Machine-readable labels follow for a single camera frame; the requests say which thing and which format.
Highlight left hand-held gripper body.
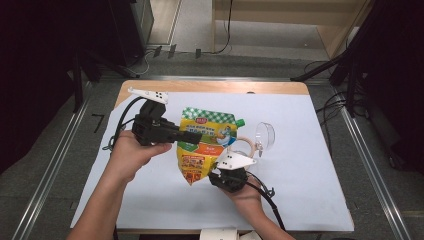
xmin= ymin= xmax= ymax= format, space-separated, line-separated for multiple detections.
xmin=127 ymin=86 xmax=183 ymax=147

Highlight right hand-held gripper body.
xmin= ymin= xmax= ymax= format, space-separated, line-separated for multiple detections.
xmin=208 ymin=149 xmax=258 ymax=194

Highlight yellow green spouted pouch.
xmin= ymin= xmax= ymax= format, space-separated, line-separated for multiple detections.
xmin=175 ymin=106 xmax=247 ymax=186

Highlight person's right hand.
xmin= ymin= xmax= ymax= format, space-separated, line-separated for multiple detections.
xmin=221 ymin=176 xmax=265 ymax=216

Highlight person's left hand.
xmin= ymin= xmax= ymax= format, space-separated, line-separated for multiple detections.
xmin=109 ymin=129 xmax=174 ymax=185

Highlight white table cover sheet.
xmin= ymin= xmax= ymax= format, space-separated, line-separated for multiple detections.
xmin=70 ymin=91 xmax=355 ymax=233

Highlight black metal stand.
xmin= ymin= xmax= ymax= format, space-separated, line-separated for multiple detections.
xmin=71 ymin=46 xmax=141 ymax=113
xmin=290 ymin=33 xmax=368 ymax=111

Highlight black cabinet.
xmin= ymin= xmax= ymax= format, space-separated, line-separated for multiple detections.
xmin=109 ymin=0 xmax=155 ymax=66

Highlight black curtain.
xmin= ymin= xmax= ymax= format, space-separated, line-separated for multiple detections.
xmin=0 ymin=0 xmax=111 ymax=174
xmin=349 ymin=0 xmax=424 ymax=174

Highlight wooden shelf unit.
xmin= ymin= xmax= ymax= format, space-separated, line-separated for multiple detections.
xmin=212 ymin=0 xmax=371 ymax=59

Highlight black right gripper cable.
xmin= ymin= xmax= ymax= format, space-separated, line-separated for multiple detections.
xmin=244 ymin=171 xmax=288 ymax=232

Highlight metal floor rail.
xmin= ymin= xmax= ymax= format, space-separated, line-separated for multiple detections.
xmin=99 ymin=74 xmax=334 ymax=83
xmin=336 ymin=99 xmax=413 ymax=240
xmin=11 ymin=79 xmax=93 ymax=240

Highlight white floor cable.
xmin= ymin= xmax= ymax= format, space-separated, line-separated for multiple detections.
xmin=128 ymin=49 xmax=151 ymax=76

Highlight black floor cables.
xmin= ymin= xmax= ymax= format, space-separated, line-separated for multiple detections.
xmin=314 ymin=59 xmax=354 ymax=151

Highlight thin black hanging cable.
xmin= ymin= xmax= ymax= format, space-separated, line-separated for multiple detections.
xmin=213 ymin=0 xmax=234 ymax=55

